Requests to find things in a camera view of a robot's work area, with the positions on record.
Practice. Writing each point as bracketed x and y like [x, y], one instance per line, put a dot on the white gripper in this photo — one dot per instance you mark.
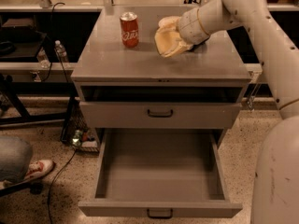
[191, 27]

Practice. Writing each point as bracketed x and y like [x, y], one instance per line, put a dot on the yellow sponge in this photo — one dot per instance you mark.
[168, 39]

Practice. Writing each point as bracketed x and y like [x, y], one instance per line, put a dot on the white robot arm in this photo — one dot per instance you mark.
[276, 184]

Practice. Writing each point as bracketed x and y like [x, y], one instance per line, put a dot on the grey drawer cabinet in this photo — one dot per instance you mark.
[107, 71]

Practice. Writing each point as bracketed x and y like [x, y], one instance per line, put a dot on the closed grey middle drawer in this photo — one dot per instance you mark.
[159, 115]

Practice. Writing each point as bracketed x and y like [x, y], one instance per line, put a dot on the open grey bottom drawer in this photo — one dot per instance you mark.
[159, 174]

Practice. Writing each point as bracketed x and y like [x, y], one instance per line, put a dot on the red soda can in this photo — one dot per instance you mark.
[129, 29]

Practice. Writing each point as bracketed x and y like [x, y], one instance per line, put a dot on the clear water bottle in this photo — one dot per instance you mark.
[61, 52]

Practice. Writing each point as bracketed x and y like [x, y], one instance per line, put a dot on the green bottle in basket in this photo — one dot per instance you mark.
[77, 138]

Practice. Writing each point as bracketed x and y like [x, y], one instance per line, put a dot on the red white sneaker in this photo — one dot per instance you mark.
[39, 169]

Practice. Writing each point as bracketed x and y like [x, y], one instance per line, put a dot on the blue jeans leg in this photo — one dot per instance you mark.
[15, 157]

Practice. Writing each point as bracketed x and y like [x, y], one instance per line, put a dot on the black office chair base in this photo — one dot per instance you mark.
[35, 187]

